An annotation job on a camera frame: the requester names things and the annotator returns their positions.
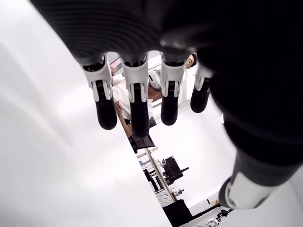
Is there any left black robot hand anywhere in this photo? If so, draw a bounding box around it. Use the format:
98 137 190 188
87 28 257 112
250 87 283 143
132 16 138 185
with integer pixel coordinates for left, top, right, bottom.
29 0 303 211

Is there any dark-haired person head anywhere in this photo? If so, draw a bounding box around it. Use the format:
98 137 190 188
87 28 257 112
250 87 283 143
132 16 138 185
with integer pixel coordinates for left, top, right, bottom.
186 53 198 70

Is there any white VR headset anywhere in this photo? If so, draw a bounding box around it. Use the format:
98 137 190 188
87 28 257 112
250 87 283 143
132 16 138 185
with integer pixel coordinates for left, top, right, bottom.
148 70 163 92

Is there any seated person in white shirt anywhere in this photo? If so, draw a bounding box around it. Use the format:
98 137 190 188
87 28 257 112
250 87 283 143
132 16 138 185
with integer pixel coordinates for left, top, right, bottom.
111 68 164 138

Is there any black folding chair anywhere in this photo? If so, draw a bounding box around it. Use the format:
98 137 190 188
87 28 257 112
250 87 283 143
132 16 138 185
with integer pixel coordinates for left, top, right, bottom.
129 134 156 154

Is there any black machine on bench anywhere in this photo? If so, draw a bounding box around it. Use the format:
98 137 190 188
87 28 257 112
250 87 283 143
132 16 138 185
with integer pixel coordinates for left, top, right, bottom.
162 155 189 186

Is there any wood-edged workbench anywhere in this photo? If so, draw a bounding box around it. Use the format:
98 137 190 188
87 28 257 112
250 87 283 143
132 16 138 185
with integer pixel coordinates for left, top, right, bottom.
138 148 177 203

